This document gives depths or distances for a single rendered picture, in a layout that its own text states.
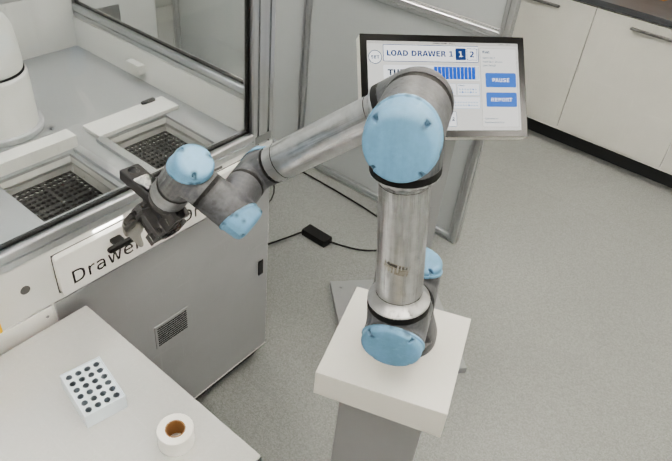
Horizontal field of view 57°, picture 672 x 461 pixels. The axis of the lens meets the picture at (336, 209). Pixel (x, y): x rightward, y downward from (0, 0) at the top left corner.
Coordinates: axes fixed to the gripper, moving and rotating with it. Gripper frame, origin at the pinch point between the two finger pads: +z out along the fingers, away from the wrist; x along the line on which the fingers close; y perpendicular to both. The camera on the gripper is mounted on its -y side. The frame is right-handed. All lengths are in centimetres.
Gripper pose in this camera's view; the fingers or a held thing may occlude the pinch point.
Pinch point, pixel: (134, 226)
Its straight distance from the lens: 143.4
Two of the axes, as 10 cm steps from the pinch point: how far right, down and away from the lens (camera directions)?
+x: 6.3, -4.2, 6.5
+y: 5.8, 8.1, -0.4
